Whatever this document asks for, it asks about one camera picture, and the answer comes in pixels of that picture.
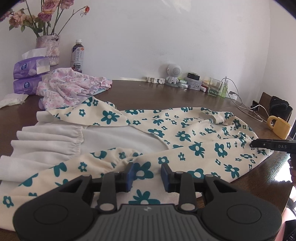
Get white power adapter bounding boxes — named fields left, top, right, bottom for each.
left=228, top=91, right=238, bottom=101

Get crumpled white tissue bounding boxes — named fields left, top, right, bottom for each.
left=0, top=93, right=28, bottom=108

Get clear glass cup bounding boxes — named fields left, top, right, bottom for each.
left=208, top=78, right=222, bottom=97

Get white charging cable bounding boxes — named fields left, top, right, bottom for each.
left=220, top=76, right=270, bottom=123

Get lower purple tissue pack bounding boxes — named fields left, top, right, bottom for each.
left=13, top=75, right=43, bottom=95

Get yellow mug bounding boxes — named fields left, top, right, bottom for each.
left=267, top=115, right=292, bottom=140

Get grey printed tin box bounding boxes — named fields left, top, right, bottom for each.
left=185, top=77, right=202, bottom=91

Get black small device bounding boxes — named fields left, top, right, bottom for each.
left=187, top=72, right=200, bottom=80

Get pink floral garment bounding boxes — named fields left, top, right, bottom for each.
left=36, top=68, right=112, bottom=110

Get white red small tube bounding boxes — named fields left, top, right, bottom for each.
left=201, top=80, right=209, bottom=92

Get dark tea bottle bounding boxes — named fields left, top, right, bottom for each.
left=71, top=39, right=85, bottom=73

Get green white wipe packs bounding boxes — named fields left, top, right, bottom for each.
left=178, top=79, right=188, bottom=89

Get white letter ornament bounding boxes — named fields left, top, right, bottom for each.
left=146, top=76, right=165, bottom=84

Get upper purple tissue pack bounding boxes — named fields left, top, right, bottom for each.
left=13, top=48, right=50, bottom=79

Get green spray bottle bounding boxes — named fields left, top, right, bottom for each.
left=220, top=79, right=228, bottom=98

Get black bag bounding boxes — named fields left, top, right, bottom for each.
left=269, top=96, right=293, bottom=122

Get lilac textured vase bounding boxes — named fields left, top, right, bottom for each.
left=36, top=34, right=60, bottom=66

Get white robot figurine speaker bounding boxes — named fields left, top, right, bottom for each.
left=165, top=64, right=182, bottom=87

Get purple tissue pack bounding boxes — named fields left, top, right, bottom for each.
left=13, top=75, right=43, bottom=95
left=13, top=48, right=50, bottom=79

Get cream teal flower garment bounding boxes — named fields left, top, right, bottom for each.
left=1, top=97, right=272, bottom=230

